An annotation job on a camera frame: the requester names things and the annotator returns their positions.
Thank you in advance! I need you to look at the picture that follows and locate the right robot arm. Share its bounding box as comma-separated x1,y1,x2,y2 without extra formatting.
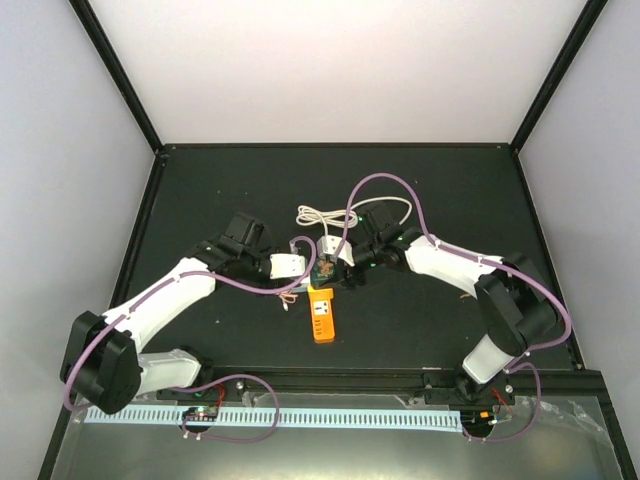
318,201,569,403

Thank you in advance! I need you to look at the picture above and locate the white usb charger plug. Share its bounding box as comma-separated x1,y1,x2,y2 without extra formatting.
292,278,311,293

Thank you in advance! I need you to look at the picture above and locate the light blue cable duct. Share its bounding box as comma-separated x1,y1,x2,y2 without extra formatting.
84,405,463,433

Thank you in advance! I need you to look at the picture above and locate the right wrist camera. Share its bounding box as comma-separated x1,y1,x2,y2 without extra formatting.
316,235,354,266

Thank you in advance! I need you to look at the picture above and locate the white power cord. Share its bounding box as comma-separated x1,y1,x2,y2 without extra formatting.
295,196,414,241

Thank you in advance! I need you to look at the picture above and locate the purple cable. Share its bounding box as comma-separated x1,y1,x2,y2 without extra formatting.
342,172,574,445
63,235,311,444

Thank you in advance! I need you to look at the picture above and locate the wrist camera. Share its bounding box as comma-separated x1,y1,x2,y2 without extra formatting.
269,253,307,279
316,235,354,266

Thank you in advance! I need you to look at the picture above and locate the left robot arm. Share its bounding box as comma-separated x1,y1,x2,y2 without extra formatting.
60,213,315,414

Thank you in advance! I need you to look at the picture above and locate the green cube socket adapter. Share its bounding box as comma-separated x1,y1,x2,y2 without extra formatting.
310,258,339,290

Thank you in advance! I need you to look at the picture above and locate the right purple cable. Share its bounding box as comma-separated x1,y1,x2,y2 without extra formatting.
342,172,574,445

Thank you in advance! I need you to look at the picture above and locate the orange power strip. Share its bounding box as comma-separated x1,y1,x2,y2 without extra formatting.
307,286,336,344

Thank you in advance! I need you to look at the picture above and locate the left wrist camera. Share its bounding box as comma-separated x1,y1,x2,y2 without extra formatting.
269,253,307,279

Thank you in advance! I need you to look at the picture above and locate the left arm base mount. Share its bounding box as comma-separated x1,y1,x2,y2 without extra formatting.
156,366,226,404

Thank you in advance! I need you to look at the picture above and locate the black aluminium frame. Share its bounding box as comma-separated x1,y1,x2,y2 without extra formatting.
37,0,640,480

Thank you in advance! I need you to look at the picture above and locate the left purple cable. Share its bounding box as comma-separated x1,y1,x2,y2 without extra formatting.
63,235,311,444

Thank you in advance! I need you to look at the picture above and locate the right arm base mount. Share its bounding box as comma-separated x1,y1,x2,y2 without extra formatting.
422,369,515,408

